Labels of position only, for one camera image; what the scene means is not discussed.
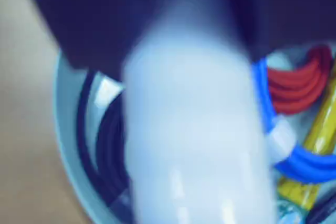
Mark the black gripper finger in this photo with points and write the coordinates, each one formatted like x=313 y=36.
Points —
x=92 y=19
x=283 y=9

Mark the red capped white marker pen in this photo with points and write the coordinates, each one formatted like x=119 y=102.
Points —
x=194 y=129

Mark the light green round bowl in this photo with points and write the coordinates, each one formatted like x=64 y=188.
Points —
x=65 y=129

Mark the green yellow small gadget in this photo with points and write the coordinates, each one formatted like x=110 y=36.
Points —
x=299 y=192

